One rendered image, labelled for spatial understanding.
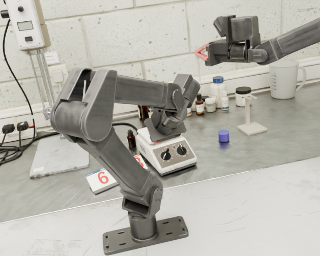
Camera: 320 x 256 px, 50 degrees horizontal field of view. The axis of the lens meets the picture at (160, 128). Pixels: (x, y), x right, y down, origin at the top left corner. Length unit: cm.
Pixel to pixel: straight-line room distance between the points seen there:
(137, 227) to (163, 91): 31
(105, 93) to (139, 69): 99
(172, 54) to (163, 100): 85
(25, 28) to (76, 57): 43
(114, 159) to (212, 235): 32
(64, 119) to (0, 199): 61
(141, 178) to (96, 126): 20
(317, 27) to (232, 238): 53
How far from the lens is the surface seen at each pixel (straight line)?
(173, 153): 109
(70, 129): 60
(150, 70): 158
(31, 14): 115
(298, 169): 109
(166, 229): 86
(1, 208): 113
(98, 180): 107
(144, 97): 70
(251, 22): 100
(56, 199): 108
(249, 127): 133
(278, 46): 97
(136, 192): 74
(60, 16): 152
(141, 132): 117
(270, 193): 98
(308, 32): 94
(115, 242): 85
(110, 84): 60
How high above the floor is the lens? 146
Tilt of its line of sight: 24 degrees down
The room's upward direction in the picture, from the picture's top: 7 degrees counter-clockwise
